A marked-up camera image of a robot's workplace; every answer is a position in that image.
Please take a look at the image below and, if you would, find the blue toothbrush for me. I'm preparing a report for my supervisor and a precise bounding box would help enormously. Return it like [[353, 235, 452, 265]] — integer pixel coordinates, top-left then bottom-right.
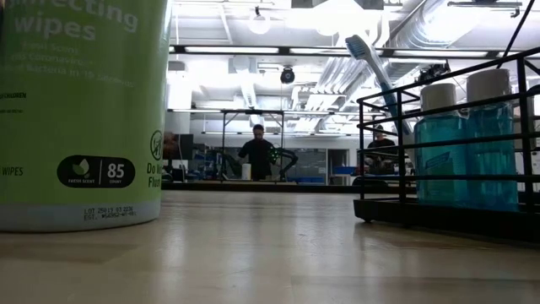
[[344, 34, 417, 136]]

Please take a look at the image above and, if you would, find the blue mouthwash bottle white cap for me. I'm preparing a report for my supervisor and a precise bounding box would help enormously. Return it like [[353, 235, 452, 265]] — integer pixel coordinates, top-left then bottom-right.
[[413, 83, 470, 208], [465, 68, 520, 212]]

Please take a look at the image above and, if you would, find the person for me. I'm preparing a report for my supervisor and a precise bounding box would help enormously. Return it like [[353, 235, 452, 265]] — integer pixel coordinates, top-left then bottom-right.
[[237, 123, 276, 182], [365, 124, 400, 170]]

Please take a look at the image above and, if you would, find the black computer monitor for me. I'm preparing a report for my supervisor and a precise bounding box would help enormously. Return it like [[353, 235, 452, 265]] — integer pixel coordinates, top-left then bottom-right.
[[163, 133, 194, 160]]

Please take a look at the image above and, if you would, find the black overhead beam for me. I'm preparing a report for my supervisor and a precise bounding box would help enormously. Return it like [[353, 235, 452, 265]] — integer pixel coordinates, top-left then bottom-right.
[[168, 44, 540, 59]]

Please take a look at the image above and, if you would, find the white globe lamp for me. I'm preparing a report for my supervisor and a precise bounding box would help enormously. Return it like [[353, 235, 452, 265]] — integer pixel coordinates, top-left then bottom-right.
[[247, 12, 272, 35]]

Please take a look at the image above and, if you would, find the black ceiling track light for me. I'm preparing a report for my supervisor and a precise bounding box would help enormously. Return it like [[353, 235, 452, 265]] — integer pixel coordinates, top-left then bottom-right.
[[416, 62, 451, 84]]

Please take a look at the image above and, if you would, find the disinfecting wipes canister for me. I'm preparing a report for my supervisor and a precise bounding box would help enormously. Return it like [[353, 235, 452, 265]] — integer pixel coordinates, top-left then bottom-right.
[[0, 0, 173, 233]]

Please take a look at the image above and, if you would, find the background black rig frame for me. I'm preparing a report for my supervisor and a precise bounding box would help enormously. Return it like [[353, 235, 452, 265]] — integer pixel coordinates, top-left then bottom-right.
[[219, 108, 286, 182]]

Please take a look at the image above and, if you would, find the black wire caddy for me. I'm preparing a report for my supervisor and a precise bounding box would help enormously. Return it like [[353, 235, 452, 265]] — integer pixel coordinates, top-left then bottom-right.
[[353, 45, 540, 244]]

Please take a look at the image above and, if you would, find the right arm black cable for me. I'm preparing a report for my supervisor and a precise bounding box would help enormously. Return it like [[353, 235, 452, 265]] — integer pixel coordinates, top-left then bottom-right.
[[496, 0, 537, 69]]

